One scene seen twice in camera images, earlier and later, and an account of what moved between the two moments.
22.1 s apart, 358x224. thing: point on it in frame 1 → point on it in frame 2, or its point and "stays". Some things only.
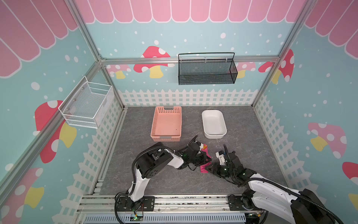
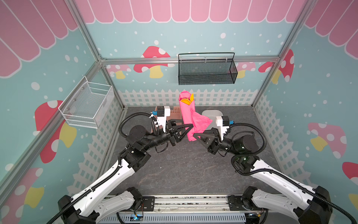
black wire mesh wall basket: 197,68 stays
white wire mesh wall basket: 84,107 stays
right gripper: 221,168 → 213,140
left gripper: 204,160 → 172,131
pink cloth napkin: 203,168 → 194,122
